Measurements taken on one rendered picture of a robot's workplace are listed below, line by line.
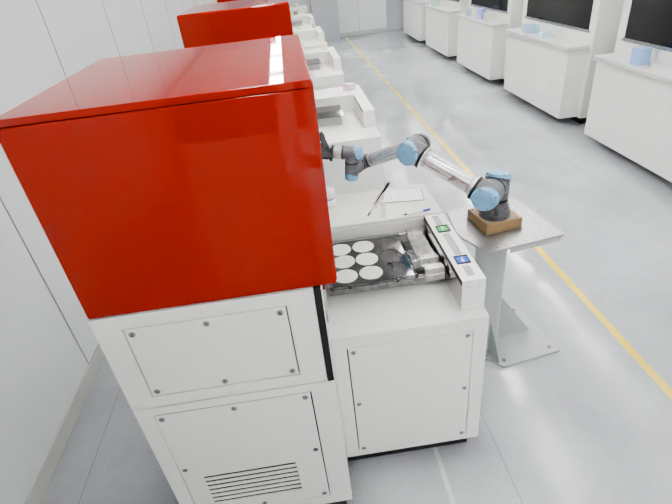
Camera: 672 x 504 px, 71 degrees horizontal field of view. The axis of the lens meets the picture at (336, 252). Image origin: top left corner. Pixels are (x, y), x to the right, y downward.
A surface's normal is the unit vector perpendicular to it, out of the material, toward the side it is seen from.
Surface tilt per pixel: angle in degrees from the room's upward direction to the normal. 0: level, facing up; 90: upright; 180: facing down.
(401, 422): 90
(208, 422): 90
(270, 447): 90
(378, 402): 90
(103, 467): 0
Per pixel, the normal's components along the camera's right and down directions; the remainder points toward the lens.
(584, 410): -0.10, -0.84
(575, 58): 0.11, 0.52
